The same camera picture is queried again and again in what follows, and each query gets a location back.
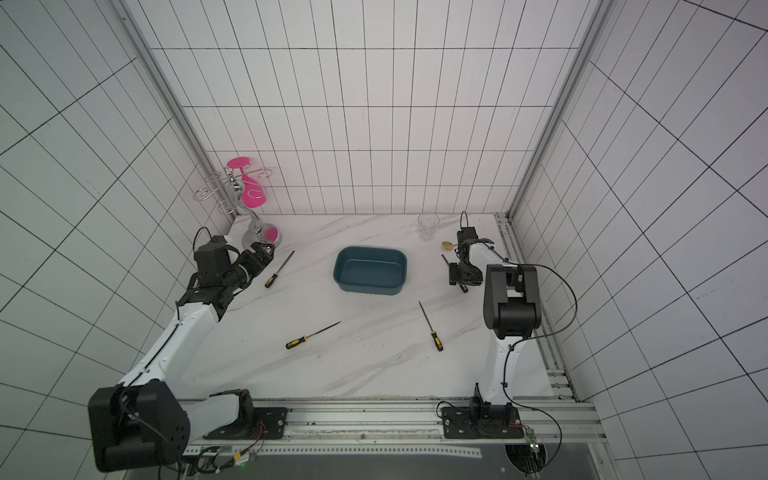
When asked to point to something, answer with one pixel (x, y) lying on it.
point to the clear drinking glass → (427, 223)
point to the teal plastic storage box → (370, 270)
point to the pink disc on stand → (238, 163)
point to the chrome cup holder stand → (231, 187)
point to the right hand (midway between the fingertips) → (453, 277)
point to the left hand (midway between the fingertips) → (267, 258)
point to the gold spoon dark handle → (448, 245)
